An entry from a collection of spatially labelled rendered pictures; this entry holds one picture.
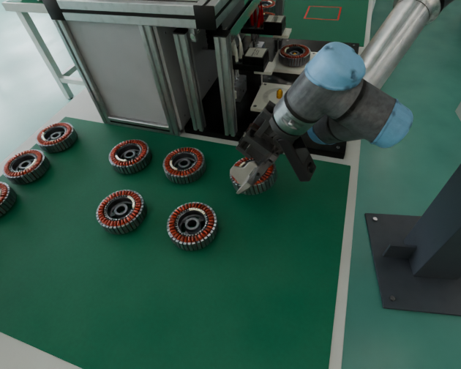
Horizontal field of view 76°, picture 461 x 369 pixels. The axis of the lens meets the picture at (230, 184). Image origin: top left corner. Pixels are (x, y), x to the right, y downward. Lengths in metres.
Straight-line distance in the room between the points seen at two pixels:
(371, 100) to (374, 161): 1.49
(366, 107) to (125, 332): 0.57
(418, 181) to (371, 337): 0.93
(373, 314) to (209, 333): 0.98
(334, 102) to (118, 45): 0.57
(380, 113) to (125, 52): 0.62
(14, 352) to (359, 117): 0.73
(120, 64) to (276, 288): 0.68
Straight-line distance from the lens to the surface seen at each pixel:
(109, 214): 0.77
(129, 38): 0.83
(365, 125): 0.52
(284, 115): 0.52
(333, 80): 0.46
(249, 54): 0.93
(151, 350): 0.62
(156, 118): 0.95
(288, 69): 1.14
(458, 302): 1.62
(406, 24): 0.75
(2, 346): 0.76
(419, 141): 2.22
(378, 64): 0.69
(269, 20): 1.14
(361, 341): 1.42
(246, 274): 0.63
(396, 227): 1.69
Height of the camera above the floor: 1.33
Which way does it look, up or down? 50 degrees down
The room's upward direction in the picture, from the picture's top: 7 degrees counter-clockwise
